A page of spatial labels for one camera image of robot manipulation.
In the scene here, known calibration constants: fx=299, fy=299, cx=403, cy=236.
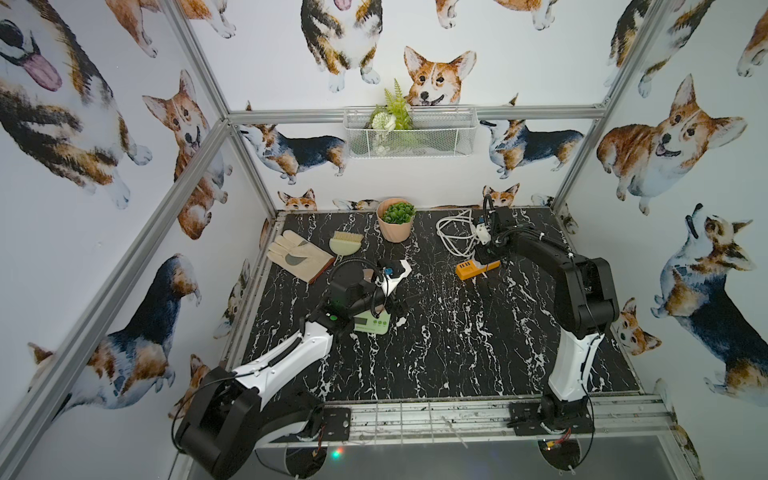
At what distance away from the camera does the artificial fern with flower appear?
31.9 inches

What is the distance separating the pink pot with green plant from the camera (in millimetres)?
1027

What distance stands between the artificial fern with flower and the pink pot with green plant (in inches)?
11.2
